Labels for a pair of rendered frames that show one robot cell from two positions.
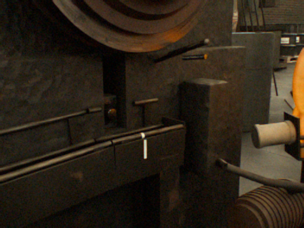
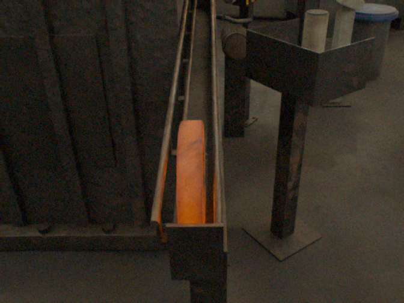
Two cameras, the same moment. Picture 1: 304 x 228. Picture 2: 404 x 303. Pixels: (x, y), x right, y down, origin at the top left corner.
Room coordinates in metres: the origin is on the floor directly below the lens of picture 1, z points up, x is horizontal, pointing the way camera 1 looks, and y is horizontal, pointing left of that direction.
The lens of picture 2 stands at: (-0.28, 1.23, 1.03)
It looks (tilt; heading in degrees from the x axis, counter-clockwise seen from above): 31 degrees down; 312
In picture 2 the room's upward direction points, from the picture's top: 1 degrees counter-clockwise
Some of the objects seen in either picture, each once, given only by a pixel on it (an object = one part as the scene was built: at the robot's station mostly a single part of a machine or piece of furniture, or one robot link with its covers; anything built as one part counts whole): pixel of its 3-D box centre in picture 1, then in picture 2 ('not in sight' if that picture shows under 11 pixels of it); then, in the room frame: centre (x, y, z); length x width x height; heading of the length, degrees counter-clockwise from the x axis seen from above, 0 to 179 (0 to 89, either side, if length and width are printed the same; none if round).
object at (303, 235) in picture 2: not in sight; (295, 149); (0.24, 0.22, 0.36); 0.26 x 0.20 x 0.72; 166
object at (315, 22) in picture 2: not in sight; (311, 60); (0.75, -0.82, 0.26); 0.12 x 0.12 x 0.52
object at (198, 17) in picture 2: not in sight; (203, 15); (0.78, 0.03, 0.66); 0.19 x 0.07 x 0.01; 131
